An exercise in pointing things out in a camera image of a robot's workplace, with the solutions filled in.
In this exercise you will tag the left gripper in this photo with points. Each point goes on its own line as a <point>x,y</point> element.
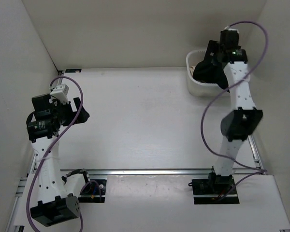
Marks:
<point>72,114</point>

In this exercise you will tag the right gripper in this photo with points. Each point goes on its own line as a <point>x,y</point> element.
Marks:
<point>213,47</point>

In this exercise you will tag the black trousers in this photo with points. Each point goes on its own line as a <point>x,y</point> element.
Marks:
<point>210,74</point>

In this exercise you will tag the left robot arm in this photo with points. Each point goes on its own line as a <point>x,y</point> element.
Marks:
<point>53,198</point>

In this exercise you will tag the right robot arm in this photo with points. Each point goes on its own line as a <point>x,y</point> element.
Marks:
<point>228,68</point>

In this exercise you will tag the beige trousers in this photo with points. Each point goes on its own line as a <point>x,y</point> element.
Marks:
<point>191,69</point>

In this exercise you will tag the white plastic laundry basket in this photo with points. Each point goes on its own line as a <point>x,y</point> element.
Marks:
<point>197,88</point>

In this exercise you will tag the dark blue label sticker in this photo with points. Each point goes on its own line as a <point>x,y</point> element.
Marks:
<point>73,70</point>

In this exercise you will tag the white front cover board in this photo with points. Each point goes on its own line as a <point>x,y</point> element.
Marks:
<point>164,203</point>

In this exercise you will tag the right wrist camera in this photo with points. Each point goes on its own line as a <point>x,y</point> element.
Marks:
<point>229,28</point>

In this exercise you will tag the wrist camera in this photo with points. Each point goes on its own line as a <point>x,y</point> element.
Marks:
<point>229,28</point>
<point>60,92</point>

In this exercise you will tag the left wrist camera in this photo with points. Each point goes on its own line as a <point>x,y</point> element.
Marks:
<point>60,92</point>

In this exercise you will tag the front aluminium rail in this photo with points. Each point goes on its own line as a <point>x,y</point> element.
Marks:
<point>148,171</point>

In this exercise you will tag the left aluminium rail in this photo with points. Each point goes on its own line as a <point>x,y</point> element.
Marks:
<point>10,227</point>

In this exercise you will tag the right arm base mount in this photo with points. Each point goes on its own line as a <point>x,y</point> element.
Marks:
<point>207,191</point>

